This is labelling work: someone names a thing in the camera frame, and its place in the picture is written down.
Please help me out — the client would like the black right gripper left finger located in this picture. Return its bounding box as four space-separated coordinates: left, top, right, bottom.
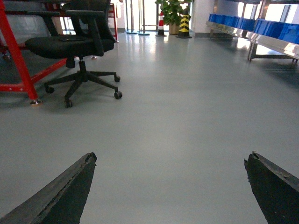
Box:
0 152 97 224

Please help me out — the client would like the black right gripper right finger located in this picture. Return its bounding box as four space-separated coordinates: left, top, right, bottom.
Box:
244 152 299 224

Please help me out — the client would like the black office chair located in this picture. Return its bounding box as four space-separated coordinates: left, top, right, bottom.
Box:
25 0 122 107

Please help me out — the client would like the yellow black striped bollard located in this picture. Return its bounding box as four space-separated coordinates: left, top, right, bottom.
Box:
176 9 191 39

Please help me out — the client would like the red white traffic cone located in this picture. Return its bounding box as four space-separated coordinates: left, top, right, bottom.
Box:
155 11 166 37

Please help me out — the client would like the green potted plant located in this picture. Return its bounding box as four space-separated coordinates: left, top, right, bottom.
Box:
155 0 193 35

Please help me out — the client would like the red metal table frame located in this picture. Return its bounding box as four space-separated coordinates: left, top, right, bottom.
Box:
0 0 119 107

